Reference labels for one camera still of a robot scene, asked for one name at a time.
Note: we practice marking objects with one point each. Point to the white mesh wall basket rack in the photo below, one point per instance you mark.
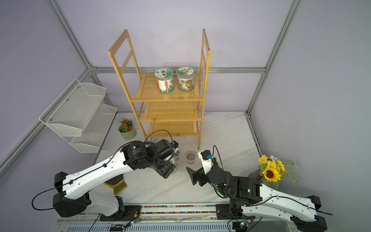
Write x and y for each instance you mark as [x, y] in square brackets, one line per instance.
[79, 116]

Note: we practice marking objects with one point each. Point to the small clear seed cup right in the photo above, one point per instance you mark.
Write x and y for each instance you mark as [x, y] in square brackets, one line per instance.
[190, 157]

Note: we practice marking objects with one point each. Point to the green pot with red flowers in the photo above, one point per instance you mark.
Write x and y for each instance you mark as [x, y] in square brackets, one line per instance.
[126, 129]

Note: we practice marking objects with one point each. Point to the small clear seed cup middle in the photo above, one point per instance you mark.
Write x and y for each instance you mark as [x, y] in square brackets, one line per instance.
[176, 156]

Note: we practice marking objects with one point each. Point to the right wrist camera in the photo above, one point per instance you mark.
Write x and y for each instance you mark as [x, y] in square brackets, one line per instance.
[206, 159]

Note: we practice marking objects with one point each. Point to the seed jar with red base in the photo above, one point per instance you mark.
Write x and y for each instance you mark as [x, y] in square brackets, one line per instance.
[164, 79]

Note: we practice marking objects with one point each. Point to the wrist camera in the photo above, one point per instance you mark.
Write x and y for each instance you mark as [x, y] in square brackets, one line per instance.
[175, 146]
[206, 159]

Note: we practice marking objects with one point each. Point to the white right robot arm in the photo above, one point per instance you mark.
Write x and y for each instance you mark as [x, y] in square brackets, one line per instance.
[251, 198]

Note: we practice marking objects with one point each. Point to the bamboo three-tier shelf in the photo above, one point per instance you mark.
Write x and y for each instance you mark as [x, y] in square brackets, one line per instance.
[179, 112]

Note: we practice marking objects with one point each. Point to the sunflower bouquet in vase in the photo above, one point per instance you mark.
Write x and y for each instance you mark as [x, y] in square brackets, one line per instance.
[271, 170]

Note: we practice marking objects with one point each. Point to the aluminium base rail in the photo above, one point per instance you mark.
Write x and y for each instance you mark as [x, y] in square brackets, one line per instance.
[183, 217]

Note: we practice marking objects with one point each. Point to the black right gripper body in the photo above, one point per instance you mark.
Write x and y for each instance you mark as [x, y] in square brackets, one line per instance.
[204, 178]

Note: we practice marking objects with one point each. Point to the black and yellow glove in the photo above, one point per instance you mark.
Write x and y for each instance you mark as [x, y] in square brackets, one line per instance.
[117, 184]

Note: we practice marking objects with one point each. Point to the seed jar with floral lid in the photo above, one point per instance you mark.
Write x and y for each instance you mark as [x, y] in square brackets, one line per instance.
[175, 166]

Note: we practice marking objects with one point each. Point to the green-lid sunflower seed jar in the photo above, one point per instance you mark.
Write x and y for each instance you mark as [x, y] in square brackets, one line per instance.
[185, 76]

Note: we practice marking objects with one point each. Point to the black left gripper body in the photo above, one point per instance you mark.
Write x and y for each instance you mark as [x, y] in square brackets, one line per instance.
[164, 168]

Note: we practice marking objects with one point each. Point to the small clear seed cup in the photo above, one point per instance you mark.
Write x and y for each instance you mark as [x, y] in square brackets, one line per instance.
[176, 156]
[190, 157]

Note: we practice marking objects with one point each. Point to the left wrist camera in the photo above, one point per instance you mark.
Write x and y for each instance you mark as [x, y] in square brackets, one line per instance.
[175, 146]

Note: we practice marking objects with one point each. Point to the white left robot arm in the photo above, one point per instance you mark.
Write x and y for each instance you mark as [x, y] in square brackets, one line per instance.
[95, 189]

